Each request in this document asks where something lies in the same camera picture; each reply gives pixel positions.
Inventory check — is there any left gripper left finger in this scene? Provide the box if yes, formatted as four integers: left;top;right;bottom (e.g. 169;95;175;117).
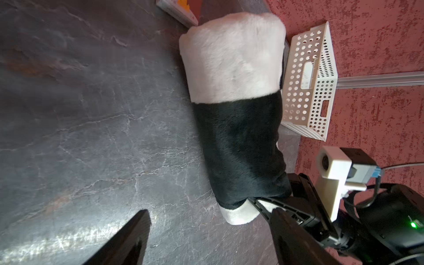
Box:
84;209;151;265

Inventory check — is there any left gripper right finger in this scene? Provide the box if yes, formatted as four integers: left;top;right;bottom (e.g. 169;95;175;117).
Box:
269;208;339;265

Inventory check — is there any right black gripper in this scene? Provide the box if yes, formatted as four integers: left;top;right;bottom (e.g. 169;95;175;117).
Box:
248;173;339;247

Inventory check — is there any white perforated plastic basket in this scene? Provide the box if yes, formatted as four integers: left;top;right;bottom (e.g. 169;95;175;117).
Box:
281;22;338;141

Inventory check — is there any black white checkered pillowcase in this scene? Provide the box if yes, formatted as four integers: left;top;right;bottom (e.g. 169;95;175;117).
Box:
179;12;291;225

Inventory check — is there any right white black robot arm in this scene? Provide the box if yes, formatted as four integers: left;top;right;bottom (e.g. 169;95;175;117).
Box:
250;174;424;265

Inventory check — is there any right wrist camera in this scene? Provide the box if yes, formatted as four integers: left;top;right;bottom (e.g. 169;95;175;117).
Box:
315;146;382;221

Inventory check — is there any right aluminium corner post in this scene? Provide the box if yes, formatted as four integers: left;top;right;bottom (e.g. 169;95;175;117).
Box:
337;71;424;89

